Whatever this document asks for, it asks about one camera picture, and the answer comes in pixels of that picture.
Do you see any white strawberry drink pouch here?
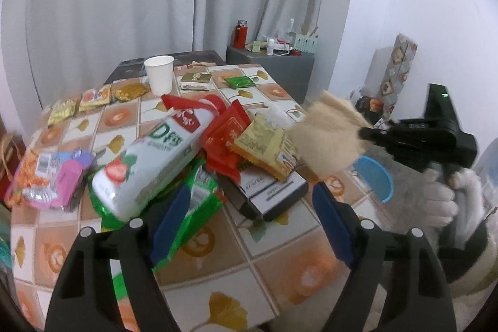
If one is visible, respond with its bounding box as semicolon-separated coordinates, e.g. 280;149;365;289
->
90;95;227;222

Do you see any teal desk organizer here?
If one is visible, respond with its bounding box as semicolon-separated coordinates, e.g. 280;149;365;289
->
292;33;319;53

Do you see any red thermos bottle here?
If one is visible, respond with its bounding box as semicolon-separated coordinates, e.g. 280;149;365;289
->
233;20;248;49

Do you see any red gift bag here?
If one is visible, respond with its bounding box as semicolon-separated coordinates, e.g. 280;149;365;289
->
0;133;26;185

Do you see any dark printed flat box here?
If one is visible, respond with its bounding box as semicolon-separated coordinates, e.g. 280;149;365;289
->
104;50;228;84

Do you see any beige snack packet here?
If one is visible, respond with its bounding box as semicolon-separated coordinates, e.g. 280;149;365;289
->
290;90;368;178

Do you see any black box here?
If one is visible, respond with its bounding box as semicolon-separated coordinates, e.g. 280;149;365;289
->
218;161;309;222

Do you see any green snack packet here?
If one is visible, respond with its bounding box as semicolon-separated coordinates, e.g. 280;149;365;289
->
89;157;227;297

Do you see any orange and pink snack packet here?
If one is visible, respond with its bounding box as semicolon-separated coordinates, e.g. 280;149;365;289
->
5;147;96;211

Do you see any yellow snack packet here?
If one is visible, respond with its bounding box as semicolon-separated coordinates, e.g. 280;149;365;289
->
231;113;301;184

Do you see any white panel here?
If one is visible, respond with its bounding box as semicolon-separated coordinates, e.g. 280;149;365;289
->
366;47;393;99

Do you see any small green white box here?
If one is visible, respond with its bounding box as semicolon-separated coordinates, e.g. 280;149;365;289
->
180;71;213;92

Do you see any dark box with orange print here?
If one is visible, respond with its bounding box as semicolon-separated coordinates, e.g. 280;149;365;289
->
354;95;387;123

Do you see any small green packet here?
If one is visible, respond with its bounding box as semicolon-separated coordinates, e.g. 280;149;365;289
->
223;76;256;89

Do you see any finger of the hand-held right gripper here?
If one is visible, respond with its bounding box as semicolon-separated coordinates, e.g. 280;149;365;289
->
371;141;407;163
357;126;403;146

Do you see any patterned wrapped column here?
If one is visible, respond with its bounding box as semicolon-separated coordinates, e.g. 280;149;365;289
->
379;32;419;119

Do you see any grey cabinet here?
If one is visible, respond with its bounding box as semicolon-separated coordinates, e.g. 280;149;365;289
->
226;44;315;104

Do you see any white paper cup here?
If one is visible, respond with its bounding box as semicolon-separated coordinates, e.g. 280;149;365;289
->
144;55;175;96

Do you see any small orange-yellow packet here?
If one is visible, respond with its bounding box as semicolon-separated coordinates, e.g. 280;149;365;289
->
79;85;112;112

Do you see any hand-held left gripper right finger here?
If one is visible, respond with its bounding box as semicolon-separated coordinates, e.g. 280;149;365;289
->
311;182;457;332

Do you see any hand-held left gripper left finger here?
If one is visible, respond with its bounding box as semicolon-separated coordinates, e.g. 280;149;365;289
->
45;184;193;332

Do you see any red snack packet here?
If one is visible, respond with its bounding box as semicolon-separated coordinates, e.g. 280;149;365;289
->
200;101;252;184

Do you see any white red flat item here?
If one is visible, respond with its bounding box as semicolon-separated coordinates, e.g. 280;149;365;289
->
273;40;302;57

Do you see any ginkgo print tablecloth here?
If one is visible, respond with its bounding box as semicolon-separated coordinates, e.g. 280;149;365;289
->
10;62;390;332

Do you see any blue plastic wastebasket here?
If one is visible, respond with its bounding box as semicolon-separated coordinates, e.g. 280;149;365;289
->
352;156;394;204

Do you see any small yellow-green packet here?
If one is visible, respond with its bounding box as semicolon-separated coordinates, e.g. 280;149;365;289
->
47;99;78;127

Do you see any clear plastic bag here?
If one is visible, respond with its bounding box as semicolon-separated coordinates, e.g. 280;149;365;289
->
277;19;296;45

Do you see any small golden packet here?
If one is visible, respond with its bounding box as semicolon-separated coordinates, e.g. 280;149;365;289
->
111;82;151;104

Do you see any person's right hand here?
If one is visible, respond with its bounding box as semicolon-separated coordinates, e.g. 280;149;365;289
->
422;166;489;251

